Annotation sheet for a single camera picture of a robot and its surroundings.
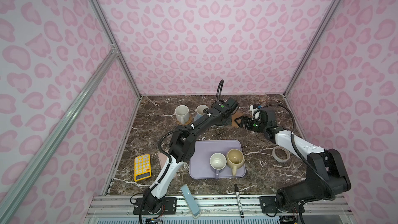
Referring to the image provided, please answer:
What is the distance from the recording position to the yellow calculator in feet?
2.74

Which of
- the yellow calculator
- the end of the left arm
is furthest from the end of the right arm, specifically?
the yellow calculator

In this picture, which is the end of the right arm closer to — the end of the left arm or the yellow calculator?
the end of the left arm

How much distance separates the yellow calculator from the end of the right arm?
55 cm

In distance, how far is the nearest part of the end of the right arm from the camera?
2.31ft
